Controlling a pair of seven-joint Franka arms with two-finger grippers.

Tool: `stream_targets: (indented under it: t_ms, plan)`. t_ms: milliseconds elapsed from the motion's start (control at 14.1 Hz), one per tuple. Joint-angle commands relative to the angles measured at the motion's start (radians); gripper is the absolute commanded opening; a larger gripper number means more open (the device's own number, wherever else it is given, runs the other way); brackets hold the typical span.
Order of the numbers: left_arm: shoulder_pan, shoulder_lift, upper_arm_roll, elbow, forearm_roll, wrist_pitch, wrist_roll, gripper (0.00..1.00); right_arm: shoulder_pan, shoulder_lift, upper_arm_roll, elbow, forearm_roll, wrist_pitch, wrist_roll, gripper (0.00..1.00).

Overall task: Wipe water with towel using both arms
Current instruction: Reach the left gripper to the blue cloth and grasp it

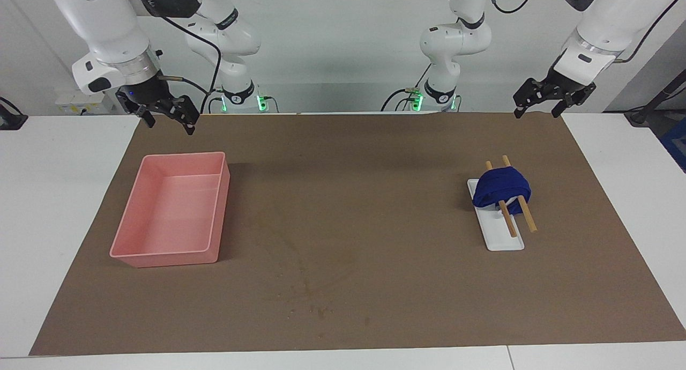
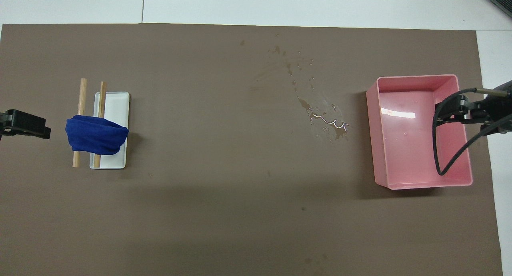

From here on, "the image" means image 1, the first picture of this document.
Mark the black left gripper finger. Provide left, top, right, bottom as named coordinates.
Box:
left=551, top=91, right=588, bottom=119
left=513, top=79, right=540, bottom=119

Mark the blue towel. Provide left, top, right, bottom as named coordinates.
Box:
left=472, top=166, right=532, bottom=216

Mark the white towel rack base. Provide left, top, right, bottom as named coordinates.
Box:
left=467, top=178, right=525, bottom=251

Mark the white power socket box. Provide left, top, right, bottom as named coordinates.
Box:
left=55, top=88, right=116, bottom=115

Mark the black stand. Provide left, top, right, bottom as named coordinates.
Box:
left=624, top=70, right=686, bottom=127

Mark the pink plastic bin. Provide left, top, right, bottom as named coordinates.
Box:
left=109, top=152, right=231, bottom=268

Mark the blue crate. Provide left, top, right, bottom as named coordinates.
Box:
left=660, top=118, right=686, bottom=172

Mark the wooden rack dowel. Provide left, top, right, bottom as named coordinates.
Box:
left=502, top=155, right=538, bottom=233
left=486, top=160, right=518, bottom=238

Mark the brown table mat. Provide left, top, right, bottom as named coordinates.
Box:
left=29, top=113, right=686, bottom=356

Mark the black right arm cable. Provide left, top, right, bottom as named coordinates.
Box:
left=126, top=0, right=223, bottom=114

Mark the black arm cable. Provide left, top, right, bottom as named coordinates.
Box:
left=126, top=0, right=223, bottom=114
left=485, top=0, right=686, bottom=64

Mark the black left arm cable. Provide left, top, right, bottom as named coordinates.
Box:
left=485, top=0, right=686, bottom=64

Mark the black power cable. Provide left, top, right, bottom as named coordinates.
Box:
left=381, top=64, right=432, bottom=112

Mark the black clamp mount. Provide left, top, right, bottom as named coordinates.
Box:
left=0, top=97, right=28, bottom=130

